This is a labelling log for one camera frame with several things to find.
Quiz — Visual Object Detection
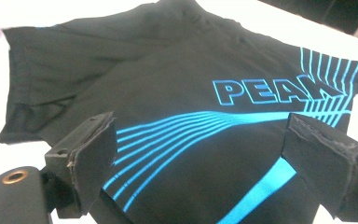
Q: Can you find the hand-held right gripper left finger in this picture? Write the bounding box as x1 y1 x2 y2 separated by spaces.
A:
44 111 118 219

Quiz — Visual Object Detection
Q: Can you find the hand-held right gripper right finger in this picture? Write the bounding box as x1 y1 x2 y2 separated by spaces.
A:
280 112 358 222

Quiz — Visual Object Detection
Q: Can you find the black t-shirt with blue print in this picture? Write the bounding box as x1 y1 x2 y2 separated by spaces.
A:
0 0 358 224

